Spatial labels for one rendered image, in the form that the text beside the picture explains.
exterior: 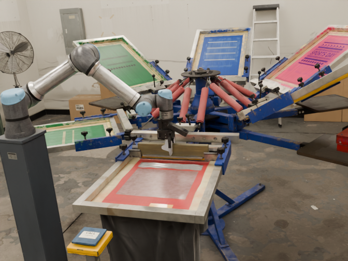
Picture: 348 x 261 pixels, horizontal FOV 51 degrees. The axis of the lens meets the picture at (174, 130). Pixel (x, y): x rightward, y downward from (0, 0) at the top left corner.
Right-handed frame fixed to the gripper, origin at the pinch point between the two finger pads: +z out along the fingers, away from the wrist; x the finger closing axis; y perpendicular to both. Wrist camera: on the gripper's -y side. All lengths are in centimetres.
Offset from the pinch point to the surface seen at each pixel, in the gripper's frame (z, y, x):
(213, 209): 76, -9, -69
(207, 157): 1.2, -20.1, 2.8
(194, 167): 5.0, -14.0, 8.2
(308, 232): 101, -83, -87
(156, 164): 4.7, 7.6, 8.0
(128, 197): 5.4, 9.5, 43.8
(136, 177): 5.4, 13.5, 23.3
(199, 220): 4, -27, 60
